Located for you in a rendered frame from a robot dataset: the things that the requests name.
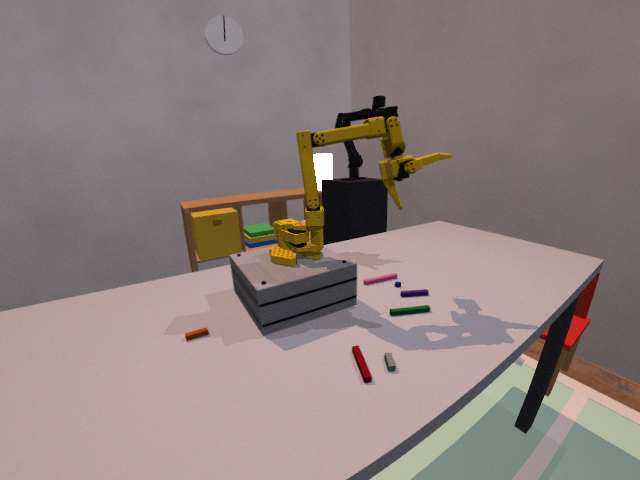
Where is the orange rod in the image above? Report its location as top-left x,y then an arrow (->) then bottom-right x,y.
185,327 -> 209,341

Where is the green rod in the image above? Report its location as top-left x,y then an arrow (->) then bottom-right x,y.
390,305 -> 430,316

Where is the pink rod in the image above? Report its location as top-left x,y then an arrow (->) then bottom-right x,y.
364,273 -> 397,285

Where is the purple rod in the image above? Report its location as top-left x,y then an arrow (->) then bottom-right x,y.
401,289 -> 429,297

